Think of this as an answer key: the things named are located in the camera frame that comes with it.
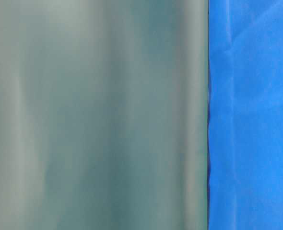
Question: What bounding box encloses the grey green blurred panel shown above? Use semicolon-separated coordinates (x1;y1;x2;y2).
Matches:
0;0;208;230

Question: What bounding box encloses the blue table cloth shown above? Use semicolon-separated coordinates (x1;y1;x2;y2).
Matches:
208;0;283;230

